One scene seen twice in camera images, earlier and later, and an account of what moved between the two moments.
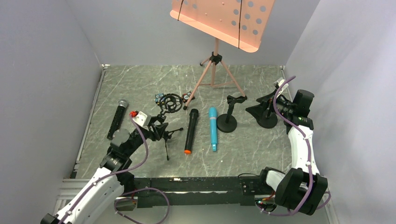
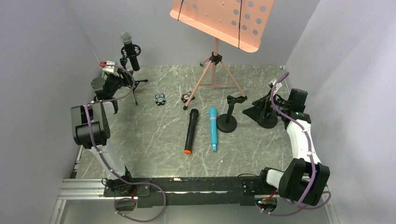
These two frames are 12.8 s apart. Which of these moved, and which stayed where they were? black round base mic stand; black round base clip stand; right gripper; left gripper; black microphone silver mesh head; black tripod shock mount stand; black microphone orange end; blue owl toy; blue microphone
Moved: black microphone silver mesh head; left gripper; black tripod shock mount stand
Stayed: black round base mic stand; right gripper; blue microphone; black microphone orange end; black round base clip stand; blue owl toy
